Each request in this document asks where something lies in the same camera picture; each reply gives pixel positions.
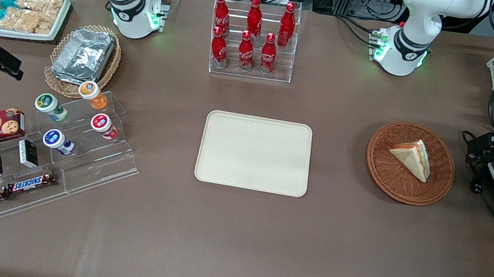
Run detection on red cola bottle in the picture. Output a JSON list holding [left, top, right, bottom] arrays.
[[234, 29, 260, 73], [209, 0, 234, 37], [208, 25, 234, 70], [276, 0, 300, 48], [257, 31, 281, 76], [243, 0, 267, 40]]

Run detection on rice cracker pack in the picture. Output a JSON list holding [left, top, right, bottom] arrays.
[[0, 5, 57, 38], [15, 0, 65, 18]]

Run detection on white snack tray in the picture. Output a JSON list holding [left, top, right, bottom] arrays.
[[0, 0, 74, 50]]

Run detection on light wicker basket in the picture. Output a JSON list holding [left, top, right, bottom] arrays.
[[40, 17, 126, 106]]

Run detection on clear acrylic bottle rack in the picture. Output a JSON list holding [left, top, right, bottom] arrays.
[[202, 0, 305, 87]]

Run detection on red gum jar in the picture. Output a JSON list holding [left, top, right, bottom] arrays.
[[88, 112, 122, 142]]

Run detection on black base cable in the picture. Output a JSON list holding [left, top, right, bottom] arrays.
[[330, 14, 381, 48]]

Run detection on black power plug cable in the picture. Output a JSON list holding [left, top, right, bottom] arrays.
[[463, 175, 494, 224]]

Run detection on beige plastic tray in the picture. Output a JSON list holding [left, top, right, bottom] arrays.
[[193, 107, 319, 200]]

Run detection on green gum jar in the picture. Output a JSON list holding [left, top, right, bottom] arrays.
[[32, 91, 72, 125]]

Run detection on brown wicker basket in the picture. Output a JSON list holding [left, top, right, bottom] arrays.
[[359, 116, 463, 212]]

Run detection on aluminium foil container stack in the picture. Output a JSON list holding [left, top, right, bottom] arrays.
[[49, 23, 118, 90]]

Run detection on blue gum jar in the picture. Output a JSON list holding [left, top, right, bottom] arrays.
[[40, 127, 78, 158]]

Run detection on clear acrylic stepped stand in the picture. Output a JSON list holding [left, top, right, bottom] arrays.
[[22, 79, 153, 206], [0, 130, 79, 239]]

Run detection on triangle sandwich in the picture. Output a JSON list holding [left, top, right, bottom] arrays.
[[384, 135, 436, 184]]

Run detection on orange gum jar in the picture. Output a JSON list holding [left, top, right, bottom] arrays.
[[75, 79, 112, 112]]

